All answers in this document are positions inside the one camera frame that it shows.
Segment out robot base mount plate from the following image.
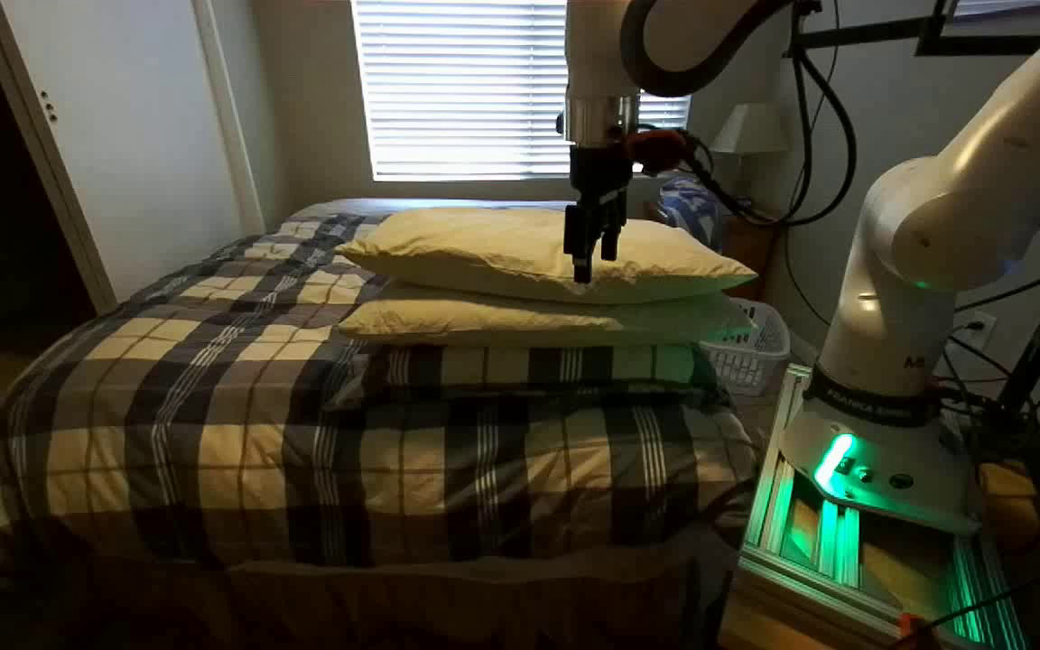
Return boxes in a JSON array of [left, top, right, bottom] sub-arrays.
[[734, 366, 1031, 650]]

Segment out brown bed skirt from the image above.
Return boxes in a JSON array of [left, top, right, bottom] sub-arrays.
[[0, 529, 730, 650]]

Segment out white table lamp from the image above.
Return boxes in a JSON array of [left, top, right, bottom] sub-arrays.
[[712, 102, 789, 154]]

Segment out cream pillow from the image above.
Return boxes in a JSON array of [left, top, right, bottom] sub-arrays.
[[340, 284, 753, 347], [340, 210, 755, 302]]

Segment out white laundry basket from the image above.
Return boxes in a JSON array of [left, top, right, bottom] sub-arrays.
[[706, 299, 790, 397]]

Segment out white window blinds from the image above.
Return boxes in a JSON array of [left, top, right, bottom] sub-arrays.
[[346, 0, 692, 183]]

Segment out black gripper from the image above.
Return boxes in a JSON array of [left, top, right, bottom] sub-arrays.
[[566, 146, 631, 284]]

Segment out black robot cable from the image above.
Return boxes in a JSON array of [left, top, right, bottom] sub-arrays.
[[649, 0, 861, 231]]

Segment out plaid bed comforter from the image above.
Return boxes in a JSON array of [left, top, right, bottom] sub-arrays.
[[0, 214, 757, 583]]

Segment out white closet door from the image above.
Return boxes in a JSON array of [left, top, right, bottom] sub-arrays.
[[0, 0, 264, 312]]

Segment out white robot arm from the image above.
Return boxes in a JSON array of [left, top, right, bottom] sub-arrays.
[[565, 0, 1040, 425]]

